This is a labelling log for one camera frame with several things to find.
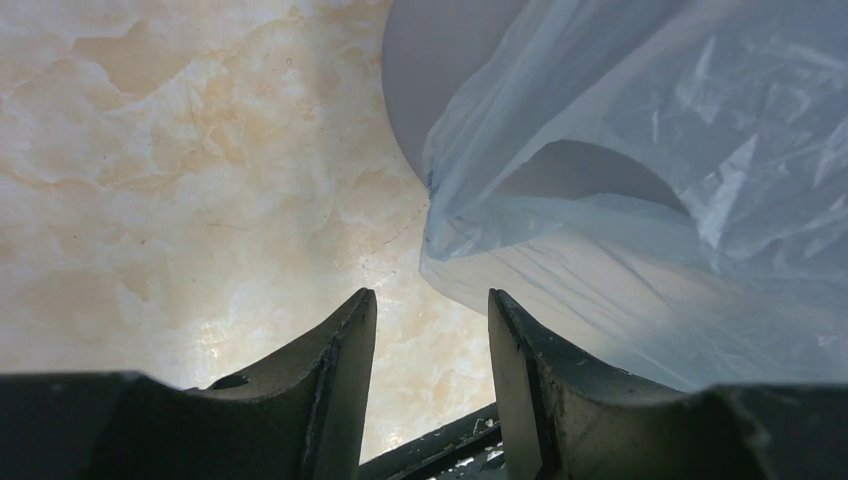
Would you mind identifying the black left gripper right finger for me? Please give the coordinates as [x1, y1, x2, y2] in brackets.
[488, 289, 847, 479]

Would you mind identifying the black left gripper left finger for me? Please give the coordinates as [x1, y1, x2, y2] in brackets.
[1, 289, 377, 479]

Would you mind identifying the light blue plastic trash bag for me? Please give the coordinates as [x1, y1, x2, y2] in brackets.
[420, 1, 847, 391]

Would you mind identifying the grey plastic trash bin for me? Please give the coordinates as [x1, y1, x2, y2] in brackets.
[382, 0, 687, 214]

